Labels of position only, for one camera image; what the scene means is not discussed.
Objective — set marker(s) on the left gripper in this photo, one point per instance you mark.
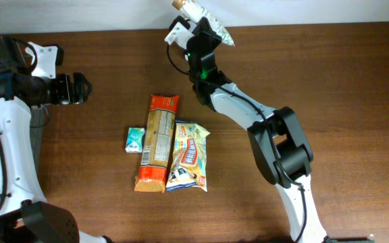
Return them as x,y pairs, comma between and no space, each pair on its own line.
65,88

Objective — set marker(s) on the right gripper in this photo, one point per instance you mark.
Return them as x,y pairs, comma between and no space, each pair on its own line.
204,32

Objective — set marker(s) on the small teal tissue pack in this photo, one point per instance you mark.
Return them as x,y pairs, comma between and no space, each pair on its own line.
134,141

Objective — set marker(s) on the orange biscuit packet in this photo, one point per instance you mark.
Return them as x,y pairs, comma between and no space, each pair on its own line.
152,173

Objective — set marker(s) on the yellow snack bag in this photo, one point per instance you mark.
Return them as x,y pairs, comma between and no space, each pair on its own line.
188,169

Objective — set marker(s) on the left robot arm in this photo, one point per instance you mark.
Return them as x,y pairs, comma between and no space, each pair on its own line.
28,80

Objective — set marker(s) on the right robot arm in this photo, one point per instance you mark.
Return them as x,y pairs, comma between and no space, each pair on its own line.
281,150

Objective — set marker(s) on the grey plastic mesh basket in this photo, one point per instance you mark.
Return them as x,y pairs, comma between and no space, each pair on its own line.
38,117

